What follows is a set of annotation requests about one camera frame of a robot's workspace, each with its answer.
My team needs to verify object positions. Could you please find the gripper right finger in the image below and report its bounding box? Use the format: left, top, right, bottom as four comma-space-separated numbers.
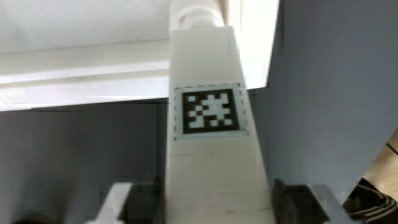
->
272, 179, 362, 224

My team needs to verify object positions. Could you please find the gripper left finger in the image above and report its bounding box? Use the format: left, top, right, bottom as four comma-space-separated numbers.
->
85, 179, 158, 224

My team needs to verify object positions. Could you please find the white desk leg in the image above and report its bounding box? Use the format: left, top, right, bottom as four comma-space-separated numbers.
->
165, 0, 277, 224

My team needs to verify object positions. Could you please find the white desk top tray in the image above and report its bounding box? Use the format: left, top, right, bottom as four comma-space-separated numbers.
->
0, 0, 281, 111

